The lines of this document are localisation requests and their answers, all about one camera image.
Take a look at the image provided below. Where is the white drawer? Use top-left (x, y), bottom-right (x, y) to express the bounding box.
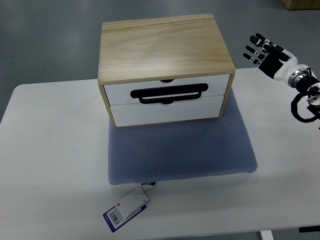
top-left (104, 74), bottom-right (230, 105)
top-left (111, 95), bottom-right (224, 127)

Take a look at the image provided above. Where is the white table leg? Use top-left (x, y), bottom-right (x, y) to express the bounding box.
top-left (259, 230), bottom-right (274, 240)

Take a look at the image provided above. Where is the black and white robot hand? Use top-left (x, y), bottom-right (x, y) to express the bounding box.
top-left (243, 33), bottom-right (300, 81)

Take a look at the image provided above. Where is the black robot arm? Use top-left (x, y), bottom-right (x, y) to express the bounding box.
top-left (288, 65), bottom-right (320, 123)

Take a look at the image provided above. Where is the light wood drawer cabinet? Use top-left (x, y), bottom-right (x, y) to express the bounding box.
top-left (97, 14), bottom-right (236, 128)

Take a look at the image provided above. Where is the blue mesh cushion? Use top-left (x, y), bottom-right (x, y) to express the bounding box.
top-left (107, 93), bottom-right (258, 185)

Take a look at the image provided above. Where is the black drawer handle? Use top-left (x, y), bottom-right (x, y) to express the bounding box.
top-left (130, 83), bottom-right (209, 105)

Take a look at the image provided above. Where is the white and blue price tag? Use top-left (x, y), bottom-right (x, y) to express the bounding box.
top-left (103, 182), bottom-right (156, 233)

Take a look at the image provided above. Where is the black table bracket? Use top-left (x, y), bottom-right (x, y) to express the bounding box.
top-left (298, 225), bottom-right (320, 233)

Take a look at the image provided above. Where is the cardboard box corner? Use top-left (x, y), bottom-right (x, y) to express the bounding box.
top-left (282, 0), bottom-right (320, 11)

